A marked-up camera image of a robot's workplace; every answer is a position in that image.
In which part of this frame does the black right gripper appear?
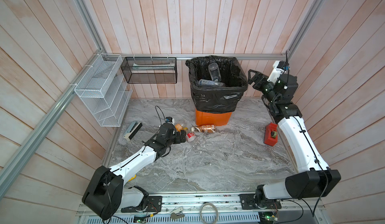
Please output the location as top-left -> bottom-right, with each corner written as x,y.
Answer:
248,70 -> 277,107

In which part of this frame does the orange cap clear bottle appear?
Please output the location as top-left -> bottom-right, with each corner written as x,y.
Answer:
175,123 -> 188,132

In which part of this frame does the red white small bottle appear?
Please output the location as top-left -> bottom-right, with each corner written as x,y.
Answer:
186,132 -> 196,142

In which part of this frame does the small brown tea bottle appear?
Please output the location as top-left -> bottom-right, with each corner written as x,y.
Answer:
191,124 -> 216,133

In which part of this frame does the clear long label bottle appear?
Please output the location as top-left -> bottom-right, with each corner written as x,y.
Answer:
198,79 -> 226,88

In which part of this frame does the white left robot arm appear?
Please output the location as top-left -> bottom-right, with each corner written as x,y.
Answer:
82,122 -> 186,221

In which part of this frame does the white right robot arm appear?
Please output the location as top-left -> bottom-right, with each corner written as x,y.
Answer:
248,70 -> 341,209

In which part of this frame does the orange trash bin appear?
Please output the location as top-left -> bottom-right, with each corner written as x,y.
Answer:
195,110 -> 232,126

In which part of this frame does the white stapler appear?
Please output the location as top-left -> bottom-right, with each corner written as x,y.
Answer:
123,121 -> 142,141

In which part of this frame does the black trash bag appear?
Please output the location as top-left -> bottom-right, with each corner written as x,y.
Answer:
185,55 -> 248,114

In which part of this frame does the red tape dispenser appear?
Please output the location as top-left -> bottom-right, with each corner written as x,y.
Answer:
264,123 -> 278,146

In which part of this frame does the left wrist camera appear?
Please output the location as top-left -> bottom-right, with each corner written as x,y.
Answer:
165,117 -> 175,125

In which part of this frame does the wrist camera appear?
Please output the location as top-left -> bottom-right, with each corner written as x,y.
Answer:
267,60 -> 289,83
165,117 -> 175,125

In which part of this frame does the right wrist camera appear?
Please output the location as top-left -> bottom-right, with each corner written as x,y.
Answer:
267,60 -> 289,83

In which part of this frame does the black wire mesh basket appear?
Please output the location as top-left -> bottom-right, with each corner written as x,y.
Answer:
121,56 -> 177,84

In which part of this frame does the white wire mesh shelf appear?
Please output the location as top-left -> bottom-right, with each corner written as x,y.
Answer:
75,54 -> 132,127

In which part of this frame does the coiled white cable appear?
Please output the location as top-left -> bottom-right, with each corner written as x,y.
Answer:
199,202 -> 219,224

